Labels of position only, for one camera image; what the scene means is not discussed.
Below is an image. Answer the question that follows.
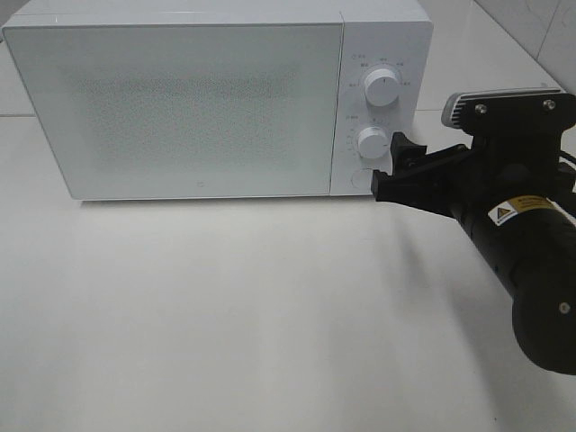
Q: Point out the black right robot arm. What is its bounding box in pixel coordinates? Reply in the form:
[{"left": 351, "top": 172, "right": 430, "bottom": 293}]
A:
[{"left": 371, "top": 132, "right": 575, "bottom": 375}]

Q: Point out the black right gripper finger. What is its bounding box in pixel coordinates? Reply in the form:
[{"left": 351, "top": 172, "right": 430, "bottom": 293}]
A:
[
  {"left": 371, "top": 169, "right": 453, "bottom": 216},
  {"left": 391, "top": 132, "right": 468, "bottom": 176}
]

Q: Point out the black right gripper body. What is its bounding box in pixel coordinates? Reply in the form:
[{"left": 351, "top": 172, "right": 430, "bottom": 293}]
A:
[{"left": 431, "top": 132, "right": 563, "bottom": 225}]

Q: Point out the round white door button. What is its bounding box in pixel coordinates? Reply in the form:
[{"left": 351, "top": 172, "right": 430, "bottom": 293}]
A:
[{"left": 351, "top": 168, "right": 373, "bottom": 194}]

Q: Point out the white timer knob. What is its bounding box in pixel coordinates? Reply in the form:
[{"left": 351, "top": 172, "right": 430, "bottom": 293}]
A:
[{"left": 356, "top": 127, "right": 391, "bottom": 159}]

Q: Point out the white microwave door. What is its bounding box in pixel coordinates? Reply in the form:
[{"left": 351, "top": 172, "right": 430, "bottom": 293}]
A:
[{"left": 5, "top": 24, "right": 342, "bottom": 201}]

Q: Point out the white microwave oven body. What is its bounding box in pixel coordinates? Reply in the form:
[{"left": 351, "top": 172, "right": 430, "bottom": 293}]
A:
[{"left": 2, "top": 1, "right": 433, "bottom": 199}]

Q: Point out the upper white power knob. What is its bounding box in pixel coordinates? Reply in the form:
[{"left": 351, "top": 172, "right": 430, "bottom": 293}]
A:
[{"left": 364, "top": 66, "right": 401, "bottom": 107}]

